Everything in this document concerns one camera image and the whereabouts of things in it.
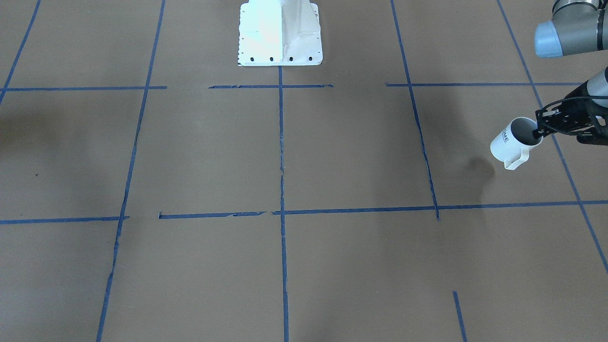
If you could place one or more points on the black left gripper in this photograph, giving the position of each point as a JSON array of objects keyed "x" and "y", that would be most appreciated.
[{"x": 571, "y": 116}]

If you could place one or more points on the white ribbed HOME mug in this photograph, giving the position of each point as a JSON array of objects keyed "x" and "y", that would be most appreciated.
[{"x": 513, "y": 144}]

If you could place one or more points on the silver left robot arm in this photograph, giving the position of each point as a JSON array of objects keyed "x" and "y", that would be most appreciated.
[{"x": 576, "y": 27}]

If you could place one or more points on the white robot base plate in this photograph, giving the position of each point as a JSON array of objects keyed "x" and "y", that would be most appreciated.
[{"x": 279, "y": 33}]

